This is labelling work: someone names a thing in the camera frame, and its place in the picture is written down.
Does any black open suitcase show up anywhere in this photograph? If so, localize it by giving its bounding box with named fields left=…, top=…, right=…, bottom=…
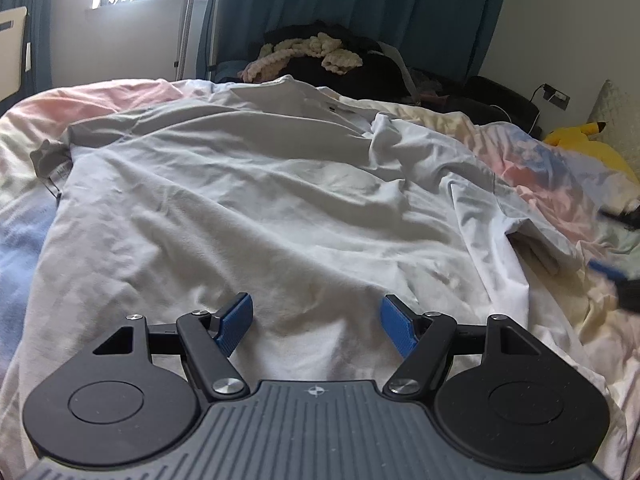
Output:
left=214, top=58, right=544, bottom=139

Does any white t-shirt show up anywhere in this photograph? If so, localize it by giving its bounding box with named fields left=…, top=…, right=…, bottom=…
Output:
left=18, top=79, right=579, bottom=393

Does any wall power outlet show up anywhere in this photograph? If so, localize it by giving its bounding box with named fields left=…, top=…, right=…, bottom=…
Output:
left=529, top=84, right=570, bottom=110

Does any teal curtain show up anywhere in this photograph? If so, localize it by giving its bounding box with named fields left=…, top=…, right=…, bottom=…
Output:
left=196, top=0, right=503, bottom=81
left=1, top=0, right=53, bottom=114

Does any yellow plush toy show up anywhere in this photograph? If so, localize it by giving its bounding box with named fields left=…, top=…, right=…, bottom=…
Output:
left=544, top=122, right=639, bottom=183

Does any white pillow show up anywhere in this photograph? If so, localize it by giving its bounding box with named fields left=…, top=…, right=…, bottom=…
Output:
left=589, top=79, right=639, bottom=177

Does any pastel tie-dye bed sheet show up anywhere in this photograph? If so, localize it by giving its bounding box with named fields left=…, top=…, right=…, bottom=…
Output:
left=1, top=79, right=639, bottom=479

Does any left teal curtain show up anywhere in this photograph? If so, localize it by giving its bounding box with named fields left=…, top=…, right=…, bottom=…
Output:
left=1, top=0, right=53, bottom=114

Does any white folding chair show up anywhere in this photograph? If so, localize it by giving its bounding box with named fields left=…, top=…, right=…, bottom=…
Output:
left=0, top=6, right=30, bottom=101

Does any pile of clothes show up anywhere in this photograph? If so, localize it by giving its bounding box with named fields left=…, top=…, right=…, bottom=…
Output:
left=238, top=21, right=420, bottom=104

